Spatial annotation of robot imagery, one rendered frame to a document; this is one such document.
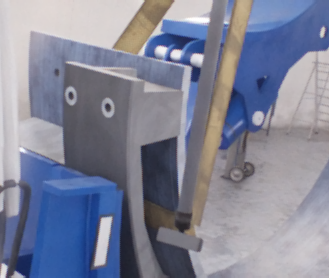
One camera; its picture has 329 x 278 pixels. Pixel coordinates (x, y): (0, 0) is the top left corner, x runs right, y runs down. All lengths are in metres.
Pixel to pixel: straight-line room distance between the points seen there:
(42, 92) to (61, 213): 0.72
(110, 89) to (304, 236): 1.96
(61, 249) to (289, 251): 1.93
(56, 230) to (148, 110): 0.36
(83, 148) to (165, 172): 0.23
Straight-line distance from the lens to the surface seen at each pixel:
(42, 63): 2.20
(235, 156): 11.39
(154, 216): 1.94
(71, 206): 1.59
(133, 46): 2.30
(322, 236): 3.44
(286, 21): 5.28
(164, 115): 1.71
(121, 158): 1.68
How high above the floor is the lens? 2.52
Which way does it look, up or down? 10 degrees down
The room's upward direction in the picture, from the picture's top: 9 degrees clockwise
